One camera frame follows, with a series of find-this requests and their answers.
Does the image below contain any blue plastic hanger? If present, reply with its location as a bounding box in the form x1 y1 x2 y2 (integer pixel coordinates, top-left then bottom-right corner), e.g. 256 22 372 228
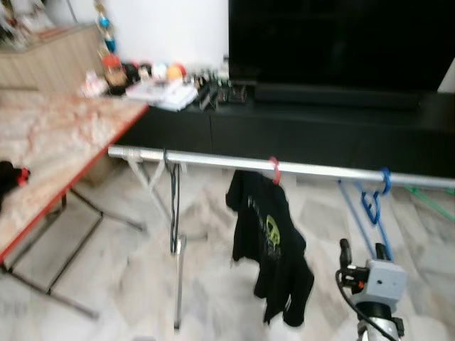
338 167 393 260

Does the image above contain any black plastic hanger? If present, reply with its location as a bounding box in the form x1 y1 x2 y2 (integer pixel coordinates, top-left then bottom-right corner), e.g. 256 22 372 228
164 149 183 255

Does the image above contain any green plastic hanger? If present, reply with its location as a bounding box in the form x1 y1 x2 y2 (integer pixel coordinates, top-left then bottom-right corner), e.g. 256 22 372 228
405 185 455 222

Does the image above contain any red plastic hanger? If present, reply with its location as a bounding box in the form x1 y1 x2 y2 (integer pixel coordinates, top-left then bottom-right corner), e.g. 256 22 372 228
268 156 282 185

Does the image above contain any black shirt fonemax print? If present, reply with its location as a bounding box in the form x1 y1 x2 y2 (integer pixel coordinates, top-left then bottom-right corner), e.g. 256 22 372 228
226 170 315 328

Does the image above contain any silver metal clothes rack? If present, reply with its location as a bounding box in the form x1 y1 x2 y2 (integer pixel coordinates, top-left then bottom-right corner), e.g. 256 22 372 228
108 146 455 331

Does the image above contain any black low tv cabinet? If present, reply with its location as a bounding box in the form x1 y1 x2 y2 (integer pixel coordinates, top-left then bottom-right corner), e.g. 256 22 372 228
117 89 455 178

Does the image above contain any black soundbar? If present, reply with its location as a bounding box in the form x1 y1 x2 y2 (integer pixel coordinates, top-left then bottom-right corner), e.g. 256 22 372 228
254 82 420 111

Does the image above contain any black flat television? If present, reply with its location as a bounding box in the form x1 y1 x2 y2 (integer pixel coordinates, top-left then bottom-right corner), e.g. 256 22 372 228
227 0 455 93

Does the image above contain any orange round toy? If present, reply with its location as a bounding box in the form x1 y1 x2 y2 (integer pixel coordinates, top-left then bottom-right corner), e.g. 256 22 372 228
166 63 187 81

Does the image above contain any black mouse plush toy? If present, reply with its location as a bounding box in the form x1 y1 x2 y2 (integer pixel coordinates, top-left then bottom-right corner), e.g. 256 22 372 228
122 63 154 83

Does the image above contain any jar with red lid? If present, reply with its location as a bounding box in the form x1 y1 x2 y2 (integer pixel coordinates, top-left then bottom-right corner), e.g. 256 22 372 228
102 53 125 93

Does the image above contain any pink tissue pack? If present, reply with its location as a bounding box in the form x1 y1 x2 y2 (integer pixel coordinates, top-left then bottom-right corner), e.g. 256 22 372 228
80 70 107 97

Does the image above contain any marble pattern folding table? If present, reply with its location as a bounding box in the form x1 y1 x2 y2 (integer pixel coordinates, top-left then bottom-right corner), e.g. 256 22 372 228
0 89 150 320

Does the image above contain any gold blue trophy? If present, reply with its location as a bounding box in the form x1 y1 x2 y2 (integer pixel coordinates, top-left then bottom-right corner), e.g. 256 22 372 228
96 0 118 54

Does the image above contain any wooden sideboard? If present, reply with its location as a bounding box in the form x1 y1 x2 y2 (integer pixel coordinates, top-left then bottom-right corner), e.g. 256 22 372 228
0 25 107 90

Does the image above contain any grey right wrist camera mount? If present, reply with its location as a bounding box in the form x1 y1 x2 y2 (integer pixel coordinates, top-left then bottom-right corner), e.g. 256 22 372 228
363 259 409 303

